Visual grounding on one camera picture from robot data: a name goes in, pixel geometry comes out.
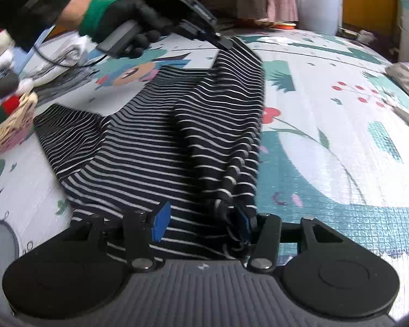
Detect yellow wooden cabinet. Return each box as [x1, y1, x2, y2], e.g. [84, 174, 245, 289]
[341, 0, 398, 36]

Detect animal printed play mat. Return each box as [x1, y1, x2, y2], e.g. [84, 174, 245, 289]
[0, 27, 409, 317]

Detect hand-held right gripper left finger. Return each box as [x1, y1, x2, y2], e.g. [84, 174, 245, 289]
[70, 200, 173, 273]

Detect large white bucket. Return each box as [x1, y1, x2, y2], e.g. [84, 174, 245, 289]
[294, 0, 344, 36]

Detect person's left hand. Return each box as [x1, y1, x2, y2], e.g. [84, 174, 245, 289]
[78, 0, 173, 59]

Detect beige garment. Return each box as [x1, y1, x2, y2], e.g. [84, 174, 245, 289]
[385, 62, 409, 108]

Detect grey folded garment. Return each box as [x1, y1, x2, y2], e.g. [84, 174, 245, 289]
[34, 65, 99, 99]

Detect dark striped shirt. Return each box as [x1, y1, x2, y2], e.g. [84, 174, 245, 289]
[33, 37, 266, 261]

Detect white quilted garment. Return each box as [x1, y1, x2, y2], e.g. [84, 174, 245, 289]
[37, 34, 89, 75]

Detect stack of folded clothes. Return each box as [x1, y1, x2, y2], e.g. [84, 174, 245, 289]
[0, 24, 38, 133]

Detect black cable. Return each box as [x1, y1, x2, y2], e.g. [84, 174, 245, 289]
[31, 24, 106, 69]

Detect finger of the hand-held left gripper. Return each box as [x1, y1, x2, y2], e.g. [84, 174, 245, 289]
[196, 29, 233, 50]

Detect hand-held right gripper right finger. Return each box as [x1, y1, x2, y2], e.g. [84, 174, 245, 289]
[235, 206, 345, 273]

